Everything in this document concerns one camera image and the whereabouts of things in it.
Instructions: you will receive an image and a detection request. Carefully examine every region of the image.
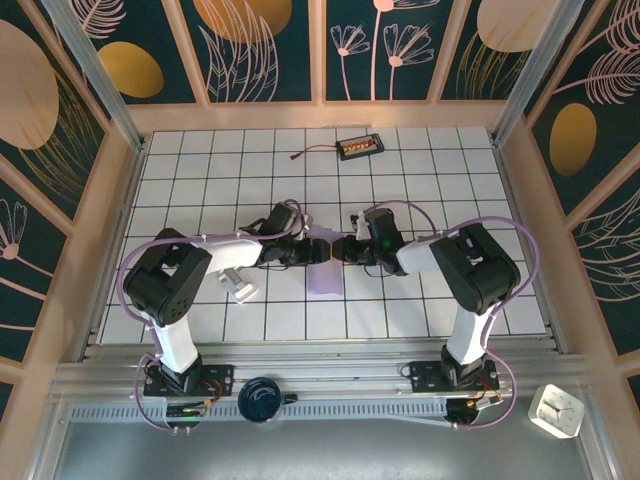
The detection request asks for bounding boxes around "lilac cloth piece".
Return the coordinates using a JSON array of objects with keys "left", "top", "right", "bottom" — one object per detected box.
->
[{"left": 305, "top": 223, "right": 345, "bottom": 300}]

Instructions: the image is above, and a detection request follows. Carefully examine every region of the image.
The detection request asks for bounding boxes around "white square clock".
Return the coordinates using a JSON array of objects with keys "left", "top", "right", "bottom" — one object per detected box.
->
[{"left": 528, "top": 383, "right": 586, "bottom": 440}]

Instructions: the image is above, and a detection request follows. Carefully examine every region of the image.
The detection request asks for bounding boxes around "black charger board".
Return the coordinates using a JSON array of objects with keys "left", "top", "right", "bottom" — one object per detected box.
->
[{"left": 335, "top": 135, "right": 386, "bottom": 161}]

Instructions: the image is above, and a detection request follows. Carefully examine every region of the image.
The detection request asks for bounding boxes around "dark blue cup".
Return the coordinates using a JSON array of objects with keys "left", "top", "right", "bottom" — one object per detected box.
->
[{"left": 237, "top": 377, "right": 300, "bottom": 425}]

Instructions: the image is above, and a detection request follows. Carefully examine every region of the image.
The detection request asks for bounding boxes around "small controller circuit board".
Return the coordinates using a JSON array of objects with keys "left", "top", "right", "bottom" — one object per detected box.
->
[
  {"left": 446, "top": 397, "right": 503, "bottom": 430},
  {"left": 165, "top": 402, "right": 211, "bottom": 434}
]

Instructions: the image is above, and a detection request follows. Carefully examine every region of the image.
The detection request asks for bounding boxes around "thin red cable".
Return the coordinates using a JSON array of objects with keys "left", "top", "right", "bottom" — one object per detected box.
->
[{"left": 289, "top": 142, "right": 341, "bottom": 161}]

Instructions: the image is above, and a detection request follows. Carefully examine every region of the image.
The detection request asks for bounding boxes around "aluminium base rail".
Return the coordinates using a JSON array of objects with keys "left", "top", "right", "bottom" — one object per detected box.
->
[{"left": 49, "top": 339, "right": 594, "bottom": 404}]

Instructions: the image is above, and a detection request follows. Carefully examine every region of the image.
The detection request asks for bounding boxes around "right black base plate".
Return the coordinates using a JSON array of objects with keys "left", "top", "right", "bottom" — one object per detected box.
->
[{"left": 409, "top": 360, "right": 500, "bottom": 394}]

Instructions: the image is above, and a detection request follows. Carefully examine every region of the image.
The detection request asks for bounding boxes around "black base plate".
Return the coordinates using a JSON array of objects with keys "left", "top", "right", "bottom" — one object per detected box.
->
[
  {"left": 409, "top": 360, "right": 500, "bottom": 394},
  {"left": 143, "top": 364, "right": 235, "bottom": 399}
]

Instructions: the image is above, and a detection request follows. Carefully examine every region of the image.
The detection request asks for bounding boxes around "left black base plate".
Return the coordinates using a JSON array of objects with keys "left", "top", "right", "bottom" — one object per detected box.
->
[{"left": 143, "top": 364, "right": 235, "bottom": 399}]

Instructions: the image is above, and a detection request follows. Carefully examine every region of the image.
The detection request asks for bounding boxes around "perforated metal cable tray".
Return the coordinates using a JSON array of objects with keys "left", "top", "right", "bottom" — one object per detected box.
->
[{"left": 69, "top": 403, "right": 451, "bottom": 422}]

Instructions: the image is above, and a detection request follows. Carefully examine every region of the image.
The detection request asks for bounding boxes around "aluminium side rail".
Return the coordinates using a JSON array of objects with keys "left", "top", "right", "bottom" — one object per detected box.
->
[
  {"left": 492, "top": 139, "right": 571, "bottom": 354},
  {"left": 74, "top": 142, "right": 149, "bottom": 362}
]

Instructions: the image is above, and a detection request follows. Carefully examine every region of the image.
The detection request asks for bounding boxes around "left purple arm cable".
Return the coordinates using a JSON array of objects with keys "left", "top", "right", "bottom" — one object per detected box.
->
[{"left": 118, "top": 198, "right": 307, "bottom": 435}]

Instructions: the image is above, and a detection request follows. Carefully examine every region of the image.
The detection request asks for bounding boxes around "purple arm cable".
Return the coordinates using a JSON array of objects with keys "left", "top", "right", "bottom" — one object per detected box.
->
[
  {"left": 366, "top": 199, "right": 544, "bottom": 432},
  {"left": 118, "top": 198, "right": 307, "bottom": 435}
]

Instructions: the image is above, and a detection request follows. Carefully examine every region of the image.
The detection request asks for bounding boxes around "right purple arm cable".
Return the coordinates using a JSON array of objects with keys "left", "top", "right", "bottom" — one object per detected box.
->
[{"left": 366, "top": 199, "right": 544, "bottom": 432}]

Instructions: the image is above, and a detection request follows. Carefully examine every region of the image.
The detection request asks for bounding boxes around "aluminium corner post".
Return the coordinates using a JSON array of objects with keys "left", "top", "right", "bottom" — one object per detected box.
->
[
  {"left": 491, "top": 0, "right": 584, "bottom": 146},
  {"left": 39, "top": 0, "right": 149, "bottom": 154}
]

